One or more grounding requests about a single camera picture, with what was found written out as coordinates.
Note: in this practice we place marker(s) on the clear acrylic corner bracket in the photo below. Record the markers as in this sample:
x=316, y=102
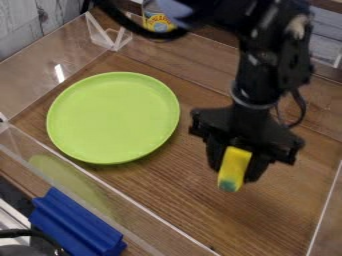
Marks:
x=107, y=38

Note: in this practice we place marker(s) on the green plate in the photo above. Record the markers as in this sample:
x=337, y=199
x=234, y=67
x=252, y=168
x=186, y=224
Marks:
x=113, y=117

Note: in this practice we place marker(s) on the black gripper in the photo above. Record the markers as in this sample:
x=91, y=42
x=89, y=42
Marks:
x=249, y=129

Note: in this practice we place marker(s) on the blue plastic block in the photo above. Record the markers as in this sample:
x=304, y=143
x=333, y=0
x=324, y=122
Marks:
x=82, y=233

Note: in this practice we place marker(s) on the yellow toy banana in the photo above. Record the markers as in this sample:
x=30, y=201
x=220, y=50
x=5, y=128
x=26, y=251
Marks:
x=233, y=169

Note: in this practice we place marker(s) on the clear acrylic front wall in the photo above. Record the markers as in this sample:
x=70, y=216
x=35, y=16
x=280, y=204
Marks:
x=37, y=168

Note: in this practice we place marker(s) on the yellow labelled tin can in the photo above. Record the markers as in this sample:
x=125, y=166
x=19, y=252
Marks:
x=156, y=20

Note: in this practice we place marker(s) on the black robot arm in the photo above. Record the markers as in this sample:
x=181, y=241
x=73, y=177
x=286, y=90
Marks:
x=273, y=29

